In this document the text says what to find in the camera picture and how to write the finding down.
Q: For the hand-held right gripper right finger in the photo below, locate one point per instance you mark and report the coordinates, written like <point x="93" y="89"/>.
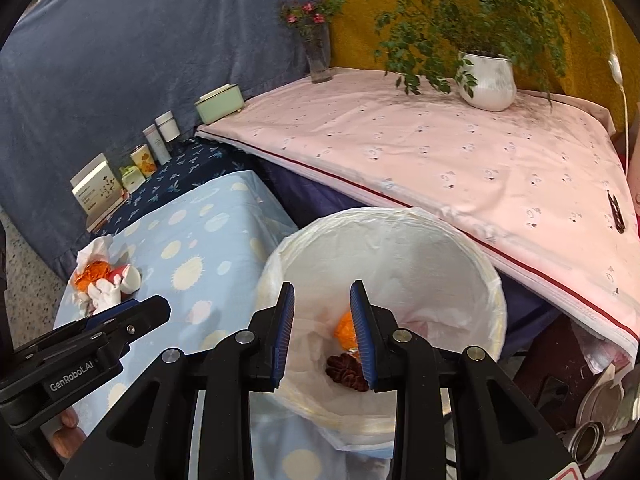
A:
<point x="361" y="335"/>

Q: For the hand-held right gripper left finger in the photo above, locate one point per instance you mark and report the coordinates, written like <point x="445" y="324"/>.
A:
<point x="284" y="335"/>

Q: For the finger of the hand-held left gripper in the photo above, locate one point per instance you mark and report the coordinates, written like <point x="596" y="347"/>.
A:
<point x="145" y="317"/>
<point x="112" y="308"/>

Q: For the small white tissue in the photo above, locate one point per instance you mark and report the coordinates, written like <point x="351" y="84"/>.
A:
<point x="107" y="297"/>

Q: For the orange plastic wrapper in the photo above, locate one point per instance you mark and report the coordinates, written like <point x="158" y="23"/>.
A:
<point x="345" y="332"/>
<point x="92" y="272"/>

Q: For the crushed white paper cup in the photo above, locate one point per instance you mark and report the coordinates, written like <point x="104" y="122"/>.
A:
<point x="125" y="279"/>

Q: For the large white tissue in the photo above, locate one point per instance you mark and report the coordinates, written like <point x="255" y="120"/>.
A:
<point x="94" y="250"/>

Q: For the white plastic bin liner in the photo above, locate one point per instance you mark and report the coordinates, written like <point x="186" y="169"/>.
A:
<point x="390" y="250"/>

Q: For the plastic trash bin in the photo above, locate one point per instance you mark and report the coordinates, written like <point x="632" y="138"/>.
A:
<point x="480" y="280"/>

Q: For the person's left hand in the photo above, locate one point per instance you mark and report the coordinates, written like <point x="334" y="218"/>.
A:
<point x="70" y="440"/>

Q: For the brown dried scrap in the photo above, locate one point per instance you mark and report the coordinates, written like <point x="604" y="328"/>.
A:
<point x="345" y="371"/>

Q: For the flat beige box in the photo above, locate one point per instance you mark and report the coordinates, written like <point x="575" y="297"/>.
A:
<point x="107" y="215"/>

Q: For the light blue dotted tablecloth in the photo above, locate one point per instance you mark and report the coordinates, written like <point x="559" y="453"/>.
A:
<point x="200" y="240"/>

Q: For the beige printed box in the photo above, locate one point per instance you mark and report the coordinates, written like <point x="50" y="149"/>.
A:
<point x="97" y="185"/>

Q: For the small green carton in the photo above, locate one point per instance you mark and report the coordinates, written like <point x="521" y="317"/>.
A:
<point x="131" y="180"/>

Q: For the orange printed carton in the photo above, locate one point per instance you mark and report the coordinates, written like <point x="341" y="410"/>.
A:
<point x="141" y="161"/>

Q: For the navy floral cloth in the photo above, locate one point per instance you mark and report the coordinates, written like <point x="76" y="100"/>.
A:
<point x="175" y="170"/>

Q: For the white cosmetic tube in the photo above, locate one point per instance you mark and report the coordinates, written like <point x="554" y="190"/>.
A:
<point x="157" y="147"/>

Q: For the pink printed sheet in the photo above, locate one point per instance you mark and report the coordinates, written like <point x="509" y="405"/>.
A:
<point x="425" y="160"/>

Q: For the white jar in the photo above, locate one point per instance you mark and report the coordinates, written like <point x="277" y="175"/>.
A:
<point x="167" y="127"/>

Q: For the pale green box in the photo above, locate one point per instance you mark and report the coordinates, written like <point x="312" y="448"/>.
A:
<point x="220" y="105"/>

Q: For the white and pink plastic bag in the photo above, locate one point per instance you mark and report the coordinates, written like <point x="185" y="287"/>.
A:
<point x="600" y="350"/>

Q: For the grey metal bowl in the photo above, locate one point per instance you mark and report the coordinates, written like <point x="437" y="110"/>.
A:
<point x="600" y="400"/>

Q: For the metal can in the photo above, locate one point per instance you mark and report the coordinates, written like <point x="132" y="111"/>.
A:
<point x="587" y="442"/>

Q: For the grey-blue blanket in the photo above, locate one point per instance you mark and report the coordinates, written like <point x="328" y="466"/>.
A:
<point x="125" y="50"/>

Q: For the glass vase with pink flowers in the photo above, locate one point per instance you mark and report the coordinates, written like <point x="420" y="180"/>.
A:
<point x="318" y="62"/>

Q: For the green plant in white pot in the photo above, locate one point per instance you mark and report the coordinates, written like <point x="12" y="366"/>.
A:
<point x="487" y="82"/>

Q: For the black clip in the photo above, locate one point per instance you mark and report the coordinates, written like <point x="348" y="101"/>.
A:
<point x="616" y="212"/>

